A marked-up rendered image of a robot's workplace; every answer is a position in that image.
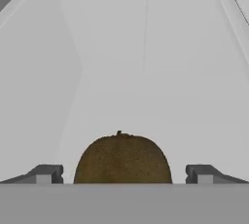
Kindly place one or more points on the white fridge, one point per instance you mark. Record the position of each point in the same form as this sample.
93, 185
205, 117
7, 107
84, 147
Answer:
136, 59

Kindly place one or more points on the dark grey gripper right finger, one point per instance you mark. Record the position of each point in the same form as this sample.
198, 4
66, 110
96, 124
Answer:
202, 171

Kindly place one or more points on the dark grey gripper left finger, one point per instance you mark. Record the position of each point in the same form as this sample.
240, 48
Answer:
45, 171

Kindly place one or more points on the brown kiwi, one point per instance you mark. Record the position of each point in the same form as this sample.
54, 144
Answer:
122, 161

